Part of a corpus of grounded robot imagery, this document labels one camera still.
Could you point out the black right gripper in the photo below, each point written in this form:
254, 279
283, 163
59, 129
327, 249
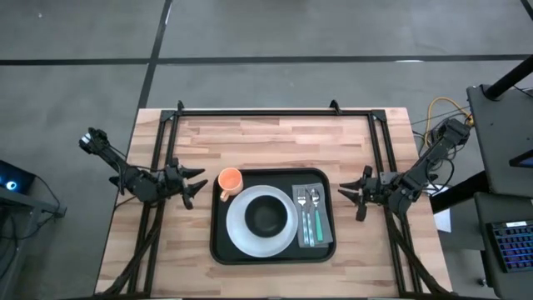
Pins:
377, 187

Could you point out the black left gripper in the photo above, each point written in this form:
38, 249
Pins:
175, 183

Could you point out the grey cloth napkin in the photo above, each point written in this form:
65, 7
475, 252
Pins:
329, 216

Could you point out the peach ceramic mug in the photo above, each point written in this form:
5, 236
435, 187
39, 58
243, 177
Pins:
230, 180

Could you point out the black bowl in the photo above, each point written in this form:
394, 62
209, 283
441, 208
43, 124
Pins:
264, 216

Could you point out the white round plate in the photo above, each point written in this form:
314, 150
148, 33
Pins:
250, 243

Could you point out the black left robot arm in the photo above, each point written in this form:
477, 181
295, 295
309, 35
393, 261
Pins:
137, 183

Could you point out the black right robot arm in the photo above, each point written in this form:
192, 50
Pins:
424, 166

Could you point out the black plastic serving tray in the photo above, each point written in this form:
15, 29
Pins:
270, 260

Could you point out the white paper sheet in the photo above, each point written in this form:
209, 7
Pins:
443, 221

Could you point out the black desk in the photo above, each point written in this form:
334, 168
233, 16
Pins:
504, 137

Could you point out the grey metal stand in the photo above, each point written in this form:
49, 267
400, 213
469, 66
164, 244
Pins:
29, 202

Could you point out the dark grey keyboard desk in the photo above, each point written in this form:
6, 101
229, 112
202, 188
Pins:
491, 283

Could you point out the backlit computer keyboard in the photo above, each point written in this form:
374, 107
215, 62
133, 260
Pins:
514, 246

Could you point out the dark tablet screen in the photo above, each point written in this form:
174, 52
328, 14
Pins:
524, 160

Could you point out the computer case with blue light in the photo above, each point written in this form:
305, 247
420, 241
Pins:
12, 179

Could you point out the black round pole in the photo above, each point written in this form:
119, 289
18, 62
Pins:
510, 79

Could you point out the black aluminium table frame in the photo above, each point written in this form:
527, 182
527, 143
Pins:
270, 112

